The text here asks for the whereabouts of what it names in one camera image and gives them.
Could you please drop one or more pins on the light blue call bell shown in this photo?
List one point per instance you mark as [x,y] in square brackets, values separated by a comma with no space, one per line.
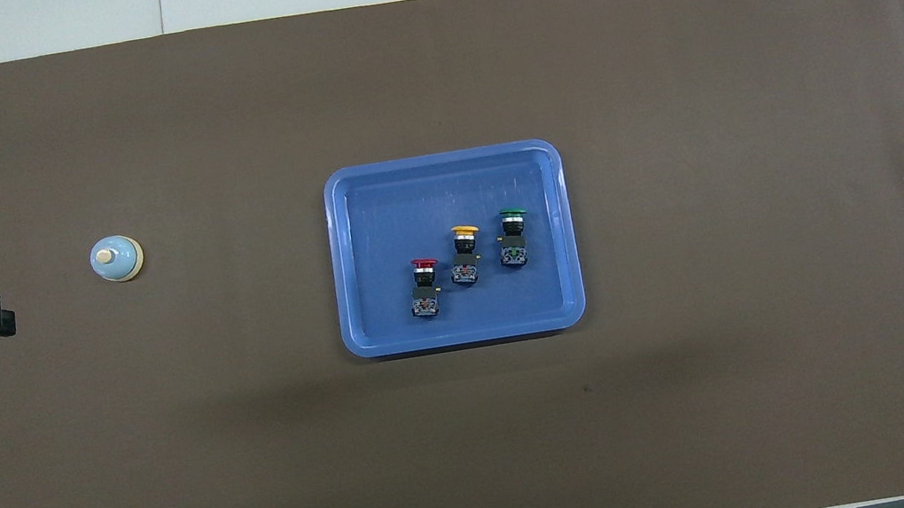
[115,260]

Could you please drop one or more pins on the green push button switch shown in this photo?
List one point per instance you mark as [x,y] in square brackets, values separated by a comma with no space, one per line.
[515,253]

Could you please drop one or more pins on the red push button switch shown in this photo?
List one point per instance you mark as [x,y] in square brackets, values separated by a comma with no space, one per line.
[425,301]

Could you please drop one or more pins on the yellow push button switch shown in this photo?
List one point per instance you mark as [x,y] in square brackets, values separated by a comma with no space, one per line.
[466,270]

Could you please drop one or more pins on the blue plastic tray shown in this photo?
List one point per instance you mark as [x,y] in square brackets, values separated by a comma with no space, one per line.
[392,209]

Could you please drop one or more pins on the brown table mat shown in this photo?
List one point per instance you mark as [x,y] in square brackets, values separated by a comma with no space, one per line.
[268,461]

